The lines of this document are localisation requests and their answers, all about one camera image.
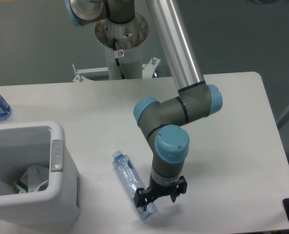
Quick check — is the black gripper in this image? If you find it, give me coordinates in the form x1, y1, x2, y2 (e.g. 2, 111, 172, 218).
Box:
134, 175, 188, 212

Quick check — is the clear plastic bottle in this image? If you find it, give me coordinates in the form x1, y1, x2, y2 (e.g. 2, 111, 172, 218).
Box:
112, 151, 158, 221

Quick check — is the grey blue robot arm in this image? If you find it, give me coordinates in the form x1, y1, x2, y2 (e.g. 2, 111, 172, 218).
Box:
65, 0, 223, 211

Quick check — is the white green carton trash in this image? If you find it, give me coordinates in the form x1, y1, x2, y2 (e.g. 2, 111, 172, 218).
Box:
13, 165, 49, 194

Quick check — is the white trash can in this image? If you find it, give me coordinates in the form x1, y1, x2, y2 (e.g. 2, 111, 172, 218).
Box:
0, 121, 80, 225

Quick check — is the white metal base frame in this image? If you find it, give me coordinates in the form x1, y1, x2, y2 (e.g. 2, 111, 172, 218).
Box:
72, 57, 161, 82

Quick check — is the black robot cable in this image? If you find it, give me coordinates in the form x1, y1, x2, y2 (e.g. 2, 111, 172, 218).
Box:
112, 38, 126, 80

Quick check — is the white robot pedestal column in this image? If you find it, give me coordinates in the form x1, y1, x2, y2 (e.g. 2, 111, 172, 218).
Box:
95, 13, 149, 80

